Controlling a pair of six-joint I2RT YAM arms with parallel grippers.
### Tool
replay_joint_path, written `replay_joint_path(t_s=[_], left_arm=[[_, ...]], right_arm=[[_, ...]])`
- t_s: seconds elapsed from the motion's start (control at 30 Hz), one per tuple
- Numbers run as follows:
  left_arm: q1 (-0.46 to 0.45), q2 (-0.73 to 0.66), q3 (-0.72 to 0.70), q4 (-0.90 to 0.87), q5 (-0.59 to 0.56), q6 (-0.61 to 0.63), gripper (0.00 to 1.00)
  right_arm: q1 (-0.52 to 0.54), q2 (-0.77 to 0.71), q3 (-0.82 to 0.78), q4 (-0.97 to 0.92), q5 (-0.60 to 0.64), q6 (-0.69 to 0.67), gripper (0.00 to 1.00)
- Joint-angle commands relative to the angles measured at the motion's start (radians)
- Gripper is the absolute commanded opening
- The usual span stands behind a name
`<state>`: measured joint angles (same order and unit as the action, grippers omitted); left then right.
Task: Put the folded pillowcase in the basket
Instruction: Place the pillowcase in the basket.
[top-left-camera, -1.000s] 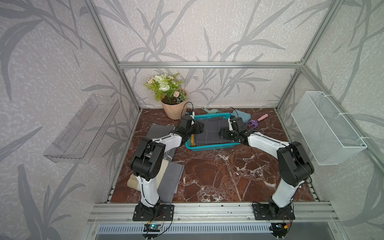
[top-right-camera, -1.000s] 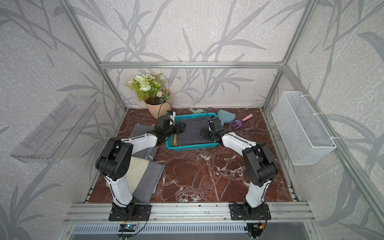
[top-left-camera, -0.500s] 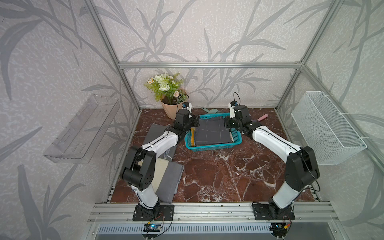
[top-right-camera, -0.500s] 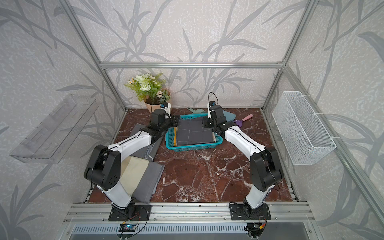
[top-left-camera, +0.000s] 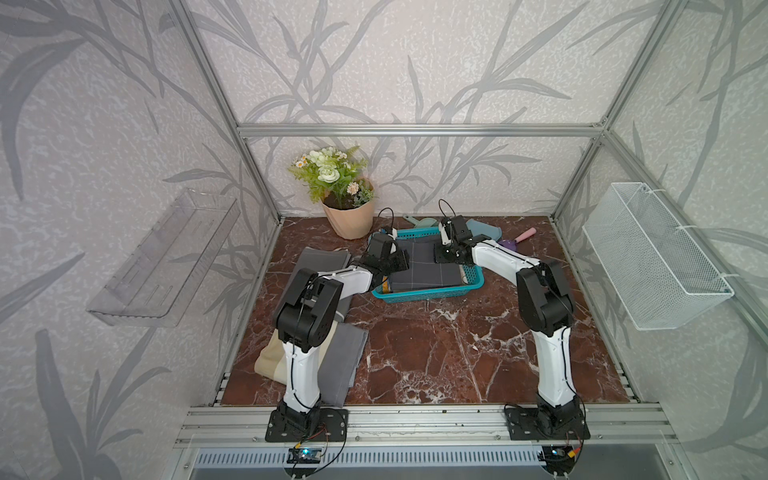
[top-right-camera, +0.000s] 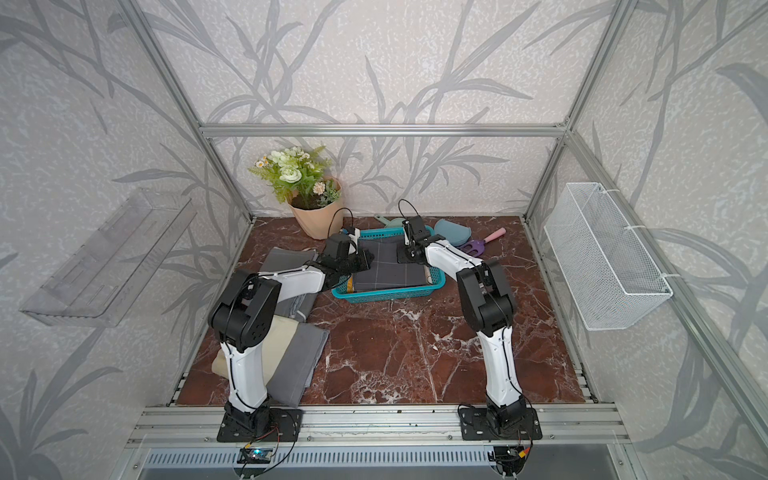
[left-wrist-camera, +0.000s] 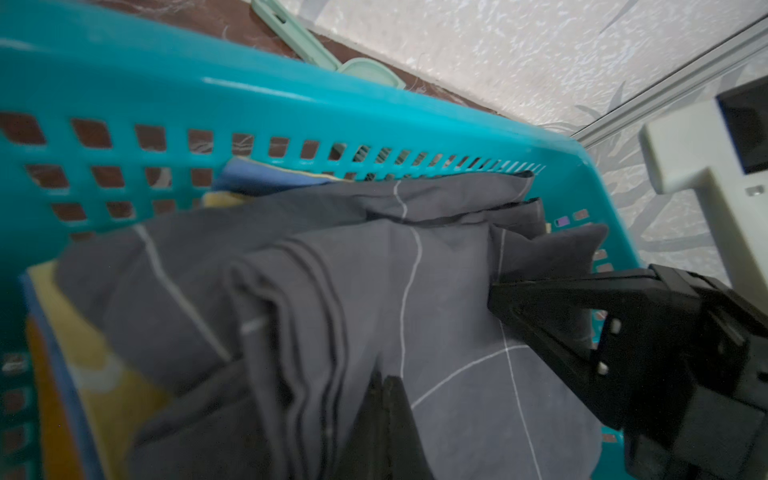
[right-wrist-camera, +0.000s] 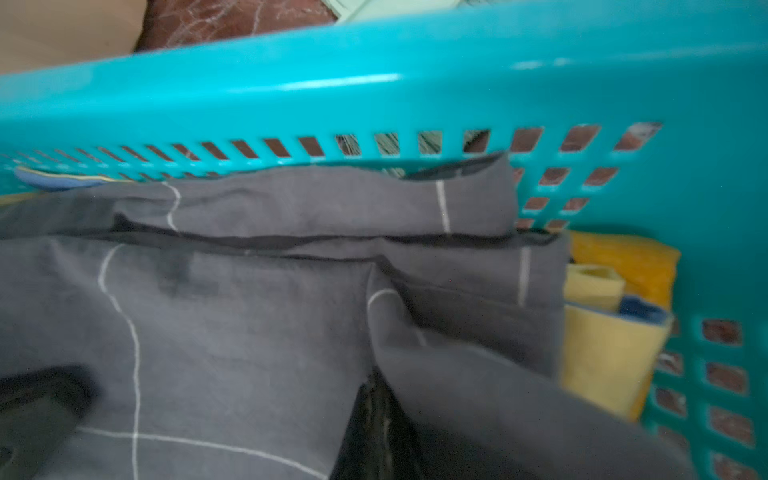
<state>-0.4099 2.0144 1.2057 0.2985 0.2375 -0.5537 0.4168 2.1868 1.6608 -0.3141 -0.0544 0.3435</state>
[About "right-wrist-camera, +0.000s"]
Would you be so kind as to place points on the dark grey checked pillowcase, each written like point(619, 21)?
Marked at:
point(229, 323)

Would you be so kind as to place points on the teal plastic basket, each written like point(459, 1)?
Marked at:
point(645, 118)

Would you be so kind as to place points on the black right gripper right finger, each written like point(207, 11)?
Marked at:
point(379, 442)

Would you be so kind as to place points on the yellow black cartoon pillowcase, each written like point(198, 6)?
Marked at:
point(648, 267)

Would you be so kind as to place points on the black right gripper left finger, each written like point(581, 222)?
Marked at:
point(39, 411)

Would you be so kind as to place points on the olive yellow pillowcase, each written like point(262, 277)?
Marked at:
point(612, 340)

